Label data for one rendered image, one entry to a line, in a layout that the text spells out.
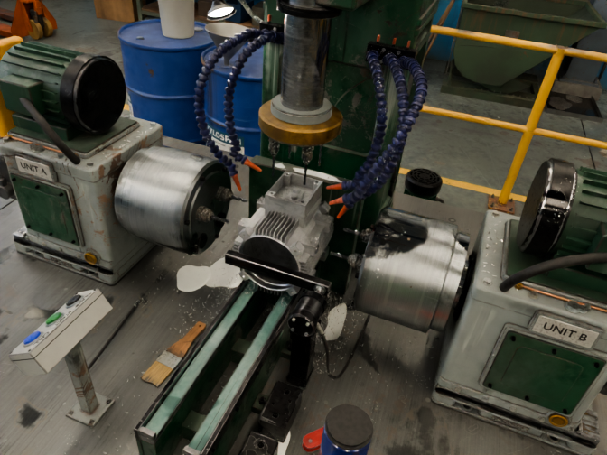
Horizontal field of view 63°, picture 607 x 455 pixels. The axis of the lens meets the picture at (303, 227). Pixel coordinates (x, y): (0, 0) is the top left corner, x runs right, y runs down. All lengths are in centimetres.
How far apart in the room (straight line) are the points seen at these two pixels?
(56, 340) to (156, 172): 45
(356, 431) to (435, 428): 56
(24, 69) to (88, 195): 32
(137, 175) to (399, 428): 82
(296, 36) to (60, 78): 57
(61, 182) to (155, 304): 38
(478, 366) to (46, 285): 110
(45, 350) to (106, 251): 47
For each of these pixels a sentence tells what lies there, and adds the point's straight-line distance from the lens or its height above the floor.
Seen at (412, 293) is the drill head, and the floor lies 108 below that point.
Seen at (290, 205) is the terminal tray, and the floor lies 114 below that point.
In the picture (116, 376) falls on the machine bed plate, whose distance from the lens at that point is 124.
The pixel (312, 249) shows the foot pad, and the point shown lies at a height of 107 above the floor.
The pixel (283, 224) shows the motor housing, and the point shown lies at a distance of 112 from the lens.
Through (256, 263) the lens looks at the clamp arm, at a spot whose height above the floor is 103.
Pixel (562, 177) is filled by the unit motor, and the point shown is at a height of 136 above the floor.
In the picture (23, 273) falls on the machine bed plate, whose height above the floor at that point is 80.
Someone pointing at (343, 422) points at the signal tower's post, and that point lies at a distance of 65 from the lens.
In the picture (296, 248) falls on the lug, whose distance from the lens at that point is 108.
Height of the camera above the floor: 177
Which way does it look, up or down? 37 degrees down
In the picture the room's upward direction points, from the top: 6 degrees clockwise
